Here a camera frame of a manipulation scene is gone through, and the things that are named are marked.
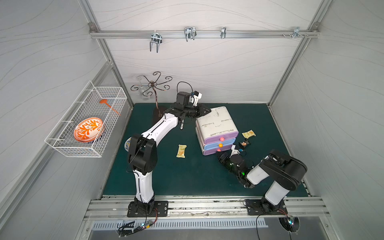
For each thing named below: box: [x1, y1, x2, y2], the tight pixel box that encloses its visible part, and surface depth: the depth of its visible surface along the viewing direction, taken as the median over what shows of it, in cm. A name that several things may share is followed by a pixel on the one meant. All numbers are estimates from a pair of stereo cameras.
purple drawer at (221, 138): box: [204, 131, 239, 145], surface depth 80 cm
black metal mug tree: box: [130, 71, 173, 124], surface depth 91 cm
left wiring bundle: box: [117, 221, 151, 238], surface depth 70 cm
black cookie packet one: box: [238, 140, 251, 149], surface depth 98 cm
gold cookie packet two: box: [241, 129, 256, 139], surface depth 103 cm
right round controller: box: [278, 216, 301, 233], surface depth 73 cm
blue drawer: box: [203, 138, 236, 151], surface depth 87 cm
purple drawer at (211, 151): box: [202, 144, 233, 156], surface depth 91 cm
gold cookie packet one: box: [176, 144, 187, 159], surface depth 95 cm
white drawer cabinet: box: [195, 106, 238, 146], surface depth 84 cm
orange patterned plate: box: [73, 117, 103, 142], surface depth 64 cm
